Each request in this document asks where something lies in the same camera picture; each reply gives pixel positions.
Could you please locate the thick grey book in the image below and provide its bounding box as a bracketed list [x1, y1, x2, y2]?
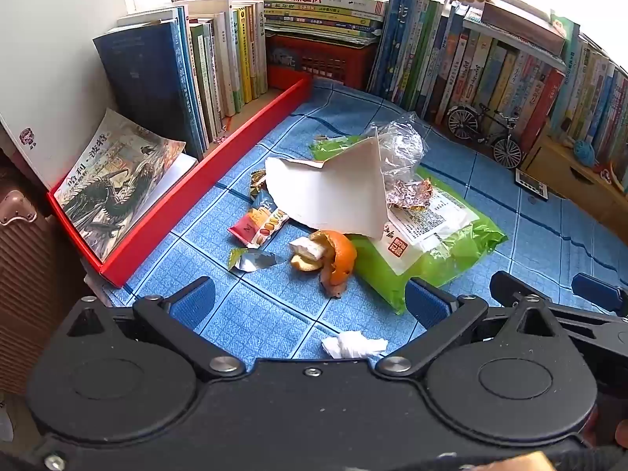
[481, 0, 570, 57]

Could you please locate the white pink candy wrapper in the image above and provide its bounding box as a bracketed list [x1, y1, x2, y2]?
[288, 236, 325, 261]

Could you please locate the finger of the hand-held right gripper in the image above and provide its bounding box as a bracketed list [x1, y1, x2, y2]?
[491, 271, 628, 354]
[571, 272, 628, 316]

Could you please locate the blue knitted ball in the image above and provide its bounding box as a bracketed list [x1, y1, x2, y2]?
[573, 140, 597, 165]

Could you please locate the clear plastic bag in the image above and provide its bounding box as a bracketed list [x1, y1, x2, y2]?
[365, 113, 425, 187]

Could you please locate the crumpled white tissue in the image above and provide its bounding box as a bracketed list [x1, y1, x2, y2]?
[321, 331, 388, 360]

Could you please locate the large green plastic package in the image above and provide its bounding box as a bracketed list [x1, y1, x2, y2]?
[351, 167, 508, 315]

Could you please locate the orange peel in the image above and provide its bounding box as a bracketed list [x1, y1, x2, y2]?
[309, 230, 358, 300]

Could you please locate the small digital clock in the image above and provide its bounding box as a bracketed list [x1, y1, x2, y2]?
[515, 169, 549, 199]

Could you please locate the torn silver green wrapper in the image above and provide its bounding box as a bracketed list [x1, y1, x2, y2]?
[228, 248, 285, 273]

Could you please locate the wooden drawer box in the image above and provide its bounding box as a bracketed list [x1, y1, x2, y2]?
[520, 132, 628, 246]

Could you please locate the stack of flat-lying books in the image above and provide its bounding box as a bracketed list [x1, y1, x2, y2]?
[251, 0, 393, 50]

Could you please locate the brown ribbed suitcase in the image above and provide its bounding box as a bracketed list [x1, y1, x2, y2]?
[0, 150, 106, 396]

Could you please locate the crumpled silver foil wrapper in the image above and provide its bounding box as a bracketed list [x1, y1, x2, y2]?
[385, 179, 435, 209]

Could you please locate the illustrated paperback book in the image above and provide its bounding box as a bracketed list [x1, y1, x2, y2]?
[53, 108, 199, 263]

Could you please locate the miniature black bicycle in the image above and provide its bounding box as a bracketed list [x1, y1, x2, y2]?
[445, 103, 523, 170]

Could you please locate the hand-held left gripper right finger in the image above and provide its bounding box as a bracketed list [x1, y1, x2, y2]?
[375, 277, 572, 377]

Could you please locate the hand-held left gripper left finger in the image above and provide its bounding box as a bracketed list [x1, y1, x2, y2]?
[44, 277, 246, 378]

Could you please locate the red plastic crate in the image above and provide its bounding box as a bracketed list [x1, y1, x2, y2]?
[265, 34, 381, 91]

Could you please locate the long row of upright books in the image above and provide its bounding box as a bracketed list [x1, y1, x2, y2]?
[365, 0, 628, 158]

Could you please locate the short row of upright books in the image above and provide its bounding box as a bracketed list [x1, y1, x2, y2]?
[93, 0, 268, 160]

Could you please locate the white torn paper sheet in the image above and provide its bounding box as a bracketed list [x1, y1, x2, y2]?
[264, 128, 391, 241]

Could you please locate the blue white paper package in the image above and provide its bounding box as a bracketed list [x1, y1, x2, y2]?
[250, 189, 278, 217]

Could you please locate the red snack wrapper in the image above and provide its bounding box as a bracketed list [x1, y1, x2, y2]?
[228, 206, 288, 248]

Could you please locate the red cardboard box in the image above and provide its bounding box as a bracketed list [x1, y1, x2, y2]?
[46, 76, 315, 289]

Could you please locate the blue checkered tablecloth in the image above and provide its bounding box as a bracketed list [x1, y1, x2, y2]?
[103, 78, 628, 369]

